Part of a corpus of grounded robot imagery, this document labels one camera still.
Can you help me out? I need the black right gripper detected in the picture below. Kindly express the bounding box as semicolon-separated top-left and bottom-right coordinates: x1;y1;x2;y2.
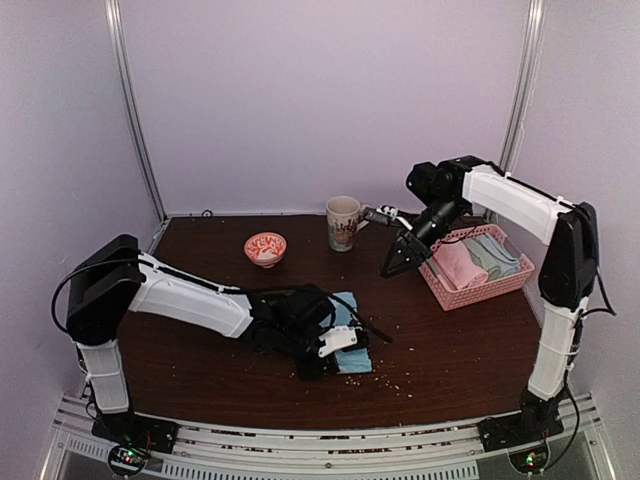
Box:
381;197;467;280

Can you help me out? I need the large pink towel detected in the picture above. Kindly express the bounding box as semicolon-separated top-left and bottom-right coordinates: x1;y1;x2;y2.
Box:
434;242;488;290

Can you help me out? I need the blue patterned cloth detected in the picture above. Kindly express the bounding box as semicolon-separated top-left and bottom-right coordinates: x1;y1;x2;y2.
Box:
322;291;373;375

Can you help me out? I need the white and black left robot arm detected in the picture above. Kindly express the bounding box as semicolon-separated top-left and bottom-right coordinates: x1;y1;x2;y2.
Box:
50;234;373;444

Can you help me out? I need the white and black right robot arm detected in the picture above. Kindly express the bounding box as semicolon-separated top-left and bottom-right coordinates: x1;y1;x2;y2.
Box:
375;156;599;442

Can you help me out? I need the pink perforated plastic basket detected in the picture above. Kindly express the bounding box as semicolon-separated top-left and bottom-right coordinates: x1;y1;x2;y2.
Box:
419;224;535;311

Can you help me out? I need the white mug with coral pattern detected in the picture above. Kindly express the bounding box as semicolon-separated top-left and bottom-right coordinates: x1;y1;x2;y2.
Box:
326;196;369;253

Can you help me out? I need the red and white patterned bowl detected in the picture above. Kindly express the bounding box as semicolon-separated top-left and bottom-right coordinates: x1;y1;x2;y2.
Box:
243;232;287;269

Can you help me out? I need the grey-green folded towel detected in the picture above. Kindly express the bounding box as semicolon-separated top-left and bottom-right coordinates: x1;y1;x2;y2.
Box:
463;239;506;281

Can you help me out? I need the light blue folded towel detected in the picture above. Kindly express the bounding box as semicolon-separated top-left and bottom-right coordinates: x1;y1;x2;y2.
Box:
486;236;520;277

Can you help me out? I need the left round circuit board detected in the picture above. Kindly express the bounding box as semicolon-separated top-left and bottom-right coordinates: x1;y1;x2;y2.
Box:
106;445;150;478

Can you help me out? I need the round circuit board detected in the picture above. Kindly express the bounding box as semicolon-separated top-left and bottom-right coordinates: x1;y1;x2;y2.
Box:
106;445;150;478
508;445;550;476

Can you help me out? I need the right round circuit board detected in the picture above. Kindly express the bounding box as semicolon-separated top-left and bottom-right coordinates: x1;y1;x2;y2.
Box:
508;445;550;476

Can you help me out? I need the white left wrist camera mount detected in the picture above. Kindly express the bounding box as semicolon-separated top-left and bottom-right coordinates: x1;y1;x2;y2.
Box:
317;326;358;358

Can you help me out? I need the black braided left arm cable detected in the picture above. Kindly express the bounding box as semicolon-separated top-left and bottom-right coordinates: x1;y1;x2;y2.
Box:
51;279;394;346

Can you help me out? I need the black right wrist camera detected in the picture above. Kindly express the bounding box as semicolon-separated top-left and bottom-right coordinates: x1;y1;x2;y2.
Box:
360;207;393;227

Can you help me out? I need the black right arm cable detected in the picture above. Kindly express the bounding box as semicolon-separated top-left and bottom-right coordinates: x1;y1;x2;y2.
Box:
542;259;619;471

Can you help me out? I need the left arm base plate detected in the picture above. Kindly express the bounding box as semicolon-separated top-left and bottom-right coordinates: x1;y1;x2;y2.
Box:
91;413;179;454

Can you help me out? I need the aluminium front rail frame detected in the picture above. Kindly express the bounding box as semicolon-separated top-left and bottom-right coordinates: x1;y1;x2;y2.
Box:
39;394;616;480

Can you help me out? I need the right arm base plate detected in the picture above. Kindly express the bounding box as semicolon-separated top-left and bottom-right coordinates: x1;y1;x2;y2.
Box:
477;412;564;453

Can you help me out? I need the aluminium right corner post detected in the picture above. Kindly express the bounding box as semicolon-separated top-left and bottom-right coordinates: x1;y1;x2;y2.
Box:
499;0;547;171

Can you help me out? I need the aluminium corner post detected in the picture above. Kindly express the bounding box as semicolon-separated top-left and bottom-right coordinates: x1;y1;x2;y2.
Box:
499;0;547;171
104;0;167;222

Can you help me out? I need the aluminium left corner post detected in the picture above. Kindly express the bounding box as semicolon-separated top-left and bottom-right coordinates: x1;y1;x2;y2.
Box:
104;0;167;222

